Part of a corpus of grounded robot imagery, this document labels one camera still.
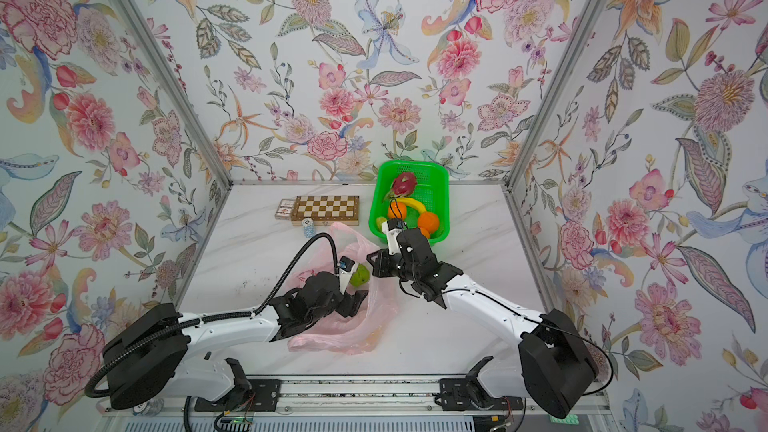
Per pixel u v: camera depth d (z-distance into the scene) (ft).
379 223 3.29
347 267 2.41
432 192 3.87
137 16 2.53
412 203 3.76
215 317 1.64
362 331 2.20
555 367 1.36
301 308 2.13
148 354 1.38
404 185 3.64
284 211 3.62
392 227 2.42
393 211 3.73
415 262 2.03
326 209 3.60
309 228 3.31
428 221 3.27
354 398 2.48
